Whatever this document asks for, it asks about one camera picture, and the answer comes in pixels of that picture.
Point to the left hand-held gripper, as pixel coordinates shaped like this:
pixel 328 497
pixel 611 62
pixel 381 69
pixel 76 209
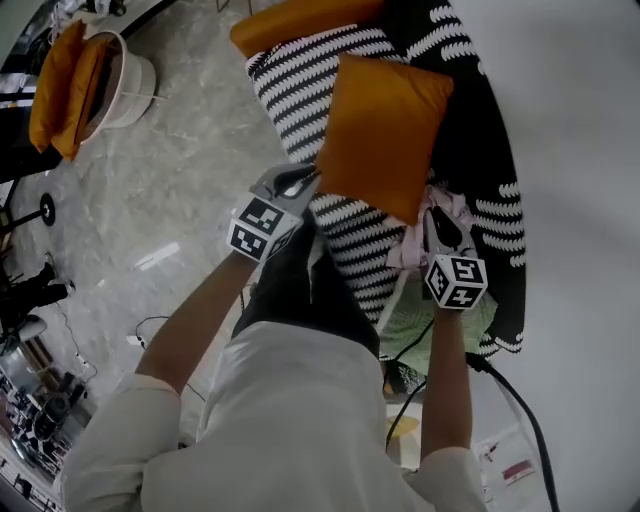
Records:
pixel 260 226

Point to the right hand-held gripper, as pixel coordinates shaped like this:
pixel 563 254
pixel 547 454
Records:
pixel 456 279

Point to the orange square pillow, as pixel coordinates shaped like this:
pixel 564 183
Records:
pixel 380 135

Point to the black white patterned seat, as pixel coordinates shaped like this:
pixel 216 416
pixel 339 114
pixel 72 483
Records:
pixel 295 95

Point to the person's right forearm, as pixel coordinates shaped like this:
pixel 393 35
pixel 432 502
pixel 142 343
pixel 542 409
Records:
pixel 447 380

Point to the person's left forearm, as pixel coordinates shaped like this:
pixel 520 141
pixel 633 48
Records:
pixel 200 320

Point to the green patterned cloth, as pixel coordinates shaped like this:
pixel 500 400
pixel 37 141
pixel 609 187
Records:
pixel 407 312

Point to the pink cloth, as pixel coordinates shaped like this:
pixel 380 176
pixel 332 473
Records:
pixel 407 245

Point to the white slanted rod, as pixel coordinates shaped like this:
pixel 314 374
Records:
pixel 392 297

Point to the person's dark trousers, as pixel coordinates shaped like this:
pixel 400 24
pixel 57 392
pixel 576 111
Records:
pixel 295 295

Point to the yellow round stool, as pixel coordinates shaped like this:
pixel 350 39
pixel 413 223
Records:
pixel 405 429

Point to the orange bolster cushion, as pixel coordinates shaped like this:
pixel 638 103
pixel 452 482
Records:
pixel 295 22

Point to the white round basket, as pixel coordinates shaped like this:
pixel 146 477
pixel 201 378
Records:
pixel 135 85

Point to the white packet with red label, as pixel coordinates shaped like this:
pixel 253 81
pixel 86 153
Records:
pixel 517 471

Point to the person's white shirt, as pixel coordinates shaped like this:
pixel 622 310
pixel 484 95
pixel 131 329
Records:
pixel 280 425

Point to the white power strip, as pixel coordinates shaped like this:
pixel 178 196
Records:
pixel 137 341

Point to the black round stand base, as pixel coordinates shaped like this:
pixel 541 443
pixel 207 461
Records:
pixel 46 207

